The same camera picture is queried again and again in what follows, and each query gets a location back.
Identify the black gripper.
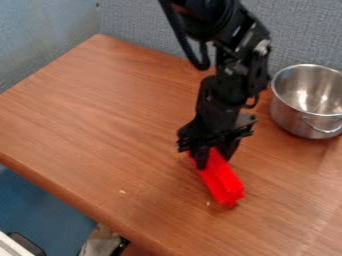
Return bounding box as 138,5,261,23
177,76,256,170

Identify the metal pot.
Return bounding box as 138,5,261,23
269,64,342,140

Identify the crumpled beige cloth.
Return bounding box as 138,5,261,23
77,224,120,256

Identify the white object at corner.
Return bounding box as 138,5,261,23
0,231,34,256

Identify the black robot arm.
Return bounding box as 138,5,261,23
170,0,271,169

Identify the red plastic block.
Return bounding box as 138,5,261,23
189,148,245,208

